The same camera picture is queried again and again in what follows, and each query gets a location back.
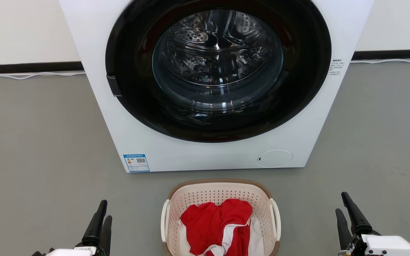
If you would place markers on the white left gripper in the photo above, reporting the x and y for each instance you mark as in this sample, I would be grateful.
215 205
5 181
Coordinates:
70 251

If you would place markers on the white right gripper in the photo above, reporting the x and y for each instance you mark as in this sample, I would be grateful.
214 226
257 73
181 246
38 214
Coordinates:
386 246

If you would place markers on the cream perforated laundry basket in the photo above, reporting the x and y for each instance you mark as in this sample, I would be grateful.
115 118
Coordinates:
219 192

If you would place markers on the blue energy label sticker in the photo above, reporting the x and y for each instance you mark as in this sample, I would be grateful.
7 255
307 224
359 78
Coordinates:
136 163

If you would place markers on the round white filter cover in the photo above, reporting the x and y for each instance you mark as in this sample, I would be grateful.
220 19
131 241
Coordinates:
274 158

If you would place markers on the red and white garment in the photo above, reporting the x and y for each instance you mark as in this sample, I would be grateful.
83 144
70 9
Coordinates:
212 224

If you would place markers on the white front-load washing machine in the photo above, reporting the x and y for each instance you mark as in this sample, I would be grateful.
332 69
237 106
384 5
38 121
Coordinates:
205 156

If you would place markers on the black round washing machine door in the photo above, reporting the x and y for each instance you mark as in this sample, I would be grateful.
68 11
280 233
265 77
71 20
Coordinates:
297 89

